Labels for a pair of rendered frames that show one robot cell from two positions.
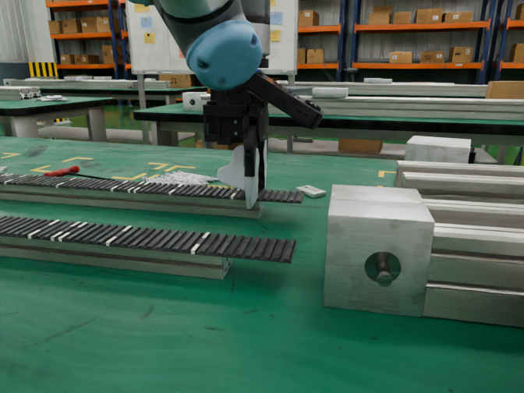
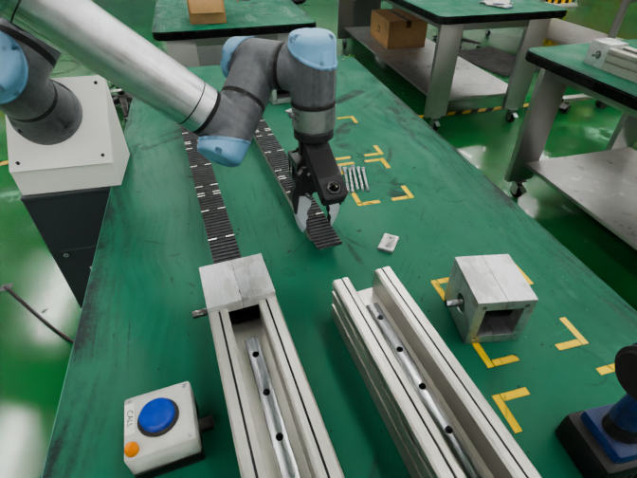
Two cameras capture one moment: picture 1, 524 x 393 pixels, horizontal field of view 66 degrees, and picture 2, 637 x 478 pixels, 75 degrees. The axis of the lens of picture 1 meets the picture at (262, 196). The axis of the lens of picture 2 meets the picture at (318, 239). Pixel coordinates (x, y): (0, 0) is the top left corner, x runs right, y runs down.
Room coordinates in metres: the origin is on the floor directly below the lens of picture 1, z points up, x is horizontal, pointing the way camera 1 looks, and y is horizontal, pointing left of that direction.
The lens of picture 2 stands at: (0.25, -0.56, 1.32)
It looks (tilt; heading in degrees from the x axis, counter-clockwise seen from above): 39 degrees down; 58
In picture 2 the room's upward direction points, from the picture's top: straight up
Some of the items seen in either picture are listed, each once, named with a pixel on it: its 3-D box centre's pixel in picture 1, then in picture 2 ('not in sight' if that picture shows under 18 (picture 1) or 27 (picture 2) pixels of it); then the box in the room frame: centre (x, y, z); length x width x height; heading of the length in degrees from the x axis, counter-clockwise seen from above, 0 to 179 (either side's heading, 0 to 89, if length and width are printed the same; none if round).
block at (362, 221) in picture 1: (373, 249); (231, 302); (0.36, -0.11, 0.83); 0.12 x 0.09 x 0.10; 168
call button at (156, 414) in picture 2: not in sight; (157, 415); (0.21, -0.25, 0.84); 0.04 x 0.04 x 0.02
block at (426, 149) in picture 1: (435, 168); (479, 298); (0.70, -0.31, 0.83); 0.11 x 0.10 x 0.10; 153
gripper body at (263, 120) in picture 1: (238, 102); (312, 156); (0.60, 0.03, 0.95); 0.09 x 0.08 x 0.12; 78
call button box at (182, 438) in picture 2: not in sight; (171, 426); (0.22, -0.25, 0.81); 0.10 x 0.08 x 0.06; 168
